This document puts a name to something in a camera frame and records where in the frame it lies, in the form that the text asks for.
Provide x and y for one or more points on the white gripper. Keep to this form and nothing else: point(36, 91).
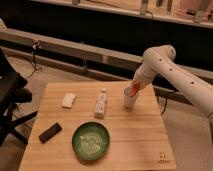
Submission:
point(142, 77)

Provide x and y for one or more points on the orange pepper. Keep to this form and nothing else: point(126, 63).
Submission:
point(134, 89)

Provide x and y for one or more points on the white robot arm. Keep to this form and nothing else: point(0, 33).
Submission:
point(159, 60)

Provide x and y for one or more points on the white ceramic cup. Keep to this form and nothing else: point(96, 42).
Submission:
point(129, 100)

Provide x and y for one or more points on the green ceramic bowl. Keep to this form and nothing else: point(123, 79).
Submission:
point(90, 141)

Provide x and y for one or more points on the white tube bottle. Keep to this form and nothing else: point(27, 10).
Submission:
point(100, 104)

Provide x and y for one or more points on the black rectangular remote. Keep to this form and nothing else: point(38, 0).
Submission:
point(50, 132)

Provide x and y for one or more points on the black tripod stand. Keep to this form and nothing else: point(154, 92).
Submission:
point(34, 64)

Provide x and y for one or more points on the black chair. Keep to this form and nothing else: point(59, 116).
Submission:
point(12, 92)

